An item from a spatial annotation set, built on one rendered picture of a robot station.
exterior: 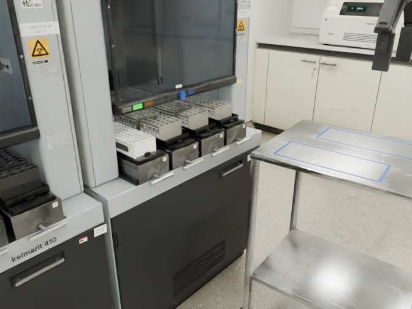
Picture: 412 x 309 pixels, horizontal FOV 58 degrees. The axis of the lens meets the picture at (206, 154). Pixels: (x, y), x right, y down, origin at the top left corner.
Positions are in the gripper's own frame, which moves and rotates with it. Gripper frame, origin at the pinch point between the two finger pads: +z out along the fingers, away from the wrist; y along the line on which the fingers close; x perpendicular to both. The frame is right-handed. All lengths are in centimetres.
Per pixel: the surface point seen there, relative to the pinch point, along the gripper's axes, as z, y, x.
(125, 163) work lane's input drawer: 41, -17, 72
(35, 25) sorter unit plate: -5, -38, 75
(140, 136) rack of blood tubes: 34, -9, 74
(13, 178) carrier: 33, -52, 73
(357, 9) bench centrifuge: 2, 222, 96
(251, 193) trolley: 54, 14, 42
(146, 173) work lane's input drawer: 44, -14, 66
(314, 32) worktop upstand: 27, 280, 159
